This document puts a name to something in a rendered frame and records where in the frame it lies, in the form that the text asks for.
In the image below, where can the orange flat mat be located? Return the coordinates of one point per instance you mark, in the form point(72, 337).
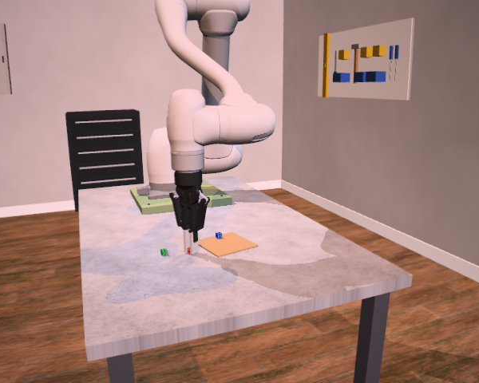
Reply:
point(230, 243)

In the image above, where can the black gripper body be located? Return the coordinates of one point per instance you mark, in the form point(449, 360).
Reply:
point(189, 182)

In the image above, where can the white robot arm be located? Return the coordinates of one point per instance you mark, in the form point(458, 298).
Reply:
point(205, 130)

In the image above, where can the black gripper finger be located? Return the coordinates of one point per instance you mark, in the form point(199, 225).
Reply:
point(197, 213)
point(181, 210)

